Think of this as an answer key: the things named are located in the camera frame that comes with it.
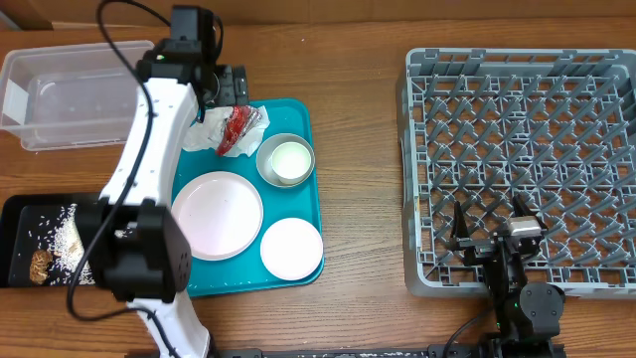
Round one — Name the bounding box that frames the pile of white rice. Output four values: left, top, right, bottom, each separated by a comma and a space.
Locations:
27, 203, 84, 285

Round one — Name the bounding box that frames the grey dishwasher rack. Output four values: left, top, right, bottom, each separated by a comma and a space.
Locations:
397, 48, 635, 299

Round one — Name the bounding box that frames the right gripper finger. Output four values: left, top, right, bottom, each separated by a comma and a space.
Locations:
451, 201, 470, 241
512, 194, 536, 218

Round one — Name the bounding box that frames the brown cardboard backdrop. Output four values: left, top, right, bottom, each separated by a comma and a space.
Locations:
1, 0, 635, 30

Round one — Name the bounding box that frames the teal plastic tray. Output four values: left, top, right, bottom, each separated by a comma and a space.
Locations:
172, 98, 325, 297

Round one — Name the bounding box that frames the white napkin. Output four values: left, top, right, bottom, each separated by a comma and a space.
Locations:
183, 106, 270, 157

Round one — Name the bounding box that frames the clear plastic bin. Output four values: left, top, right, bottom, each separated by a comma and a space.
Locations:
1, 43, 138, 151

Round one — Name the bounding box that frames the black plastic tray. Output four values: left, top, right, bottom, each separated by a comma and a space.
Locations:
1, 193, 97, 288

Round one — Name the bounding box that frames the white paper cup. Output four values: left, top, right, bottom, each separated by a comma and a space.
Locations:
271, 141, 312, 185

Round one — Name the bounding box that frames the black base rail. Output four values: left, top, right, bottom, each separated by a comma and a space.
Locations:
219, 344, 567, 358

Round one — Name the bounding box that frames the grey metal bowl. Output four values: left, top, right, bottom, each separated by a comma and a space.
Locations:
256, 133, 315, 188

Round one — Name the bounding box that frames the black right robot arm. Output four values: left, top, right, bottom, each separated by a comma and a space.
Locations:
441, 195, 566, 358

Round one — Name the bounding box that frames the red snack wrapper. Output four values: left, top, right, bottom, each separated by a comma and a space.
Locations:
216, 105, 262, 156

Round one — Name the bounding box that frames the large white plate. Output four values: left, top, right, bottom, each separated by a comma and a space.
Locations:
172, 171, 264, 261

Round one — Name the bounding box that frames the brown food scrap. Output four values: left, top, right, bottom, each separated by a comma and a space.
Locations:
29, 250, 53, 285

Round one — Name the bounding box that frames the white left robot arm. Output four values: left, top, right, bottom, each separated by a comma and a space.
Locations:
66, 5, 248, 357

